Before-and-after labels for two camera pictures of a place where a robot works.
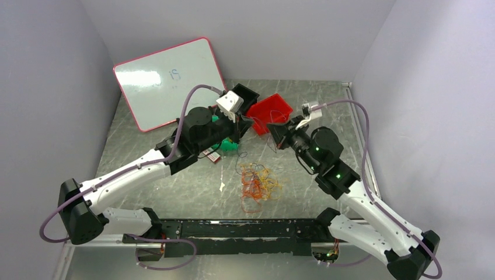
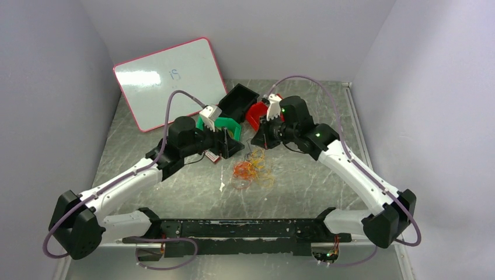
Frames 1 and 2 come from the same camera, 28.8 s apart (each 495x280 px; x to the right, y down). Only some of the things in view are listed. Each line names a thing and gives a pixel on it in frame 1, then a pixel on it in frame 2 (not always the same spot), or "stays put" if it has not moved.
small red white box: x=214 y=156 stays put
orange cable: x=251 y=190 -> x=243 y=173
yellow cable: x=271 y=187 -> x=257 y=167
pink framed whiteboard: x=155 y=87 stays put
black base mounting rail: x=233 y=237 stays put
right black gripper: x=282 y=134 -> x=262 y=139
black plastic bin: x=249 y=97 stays put
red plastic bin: x=270 y=110 stays put
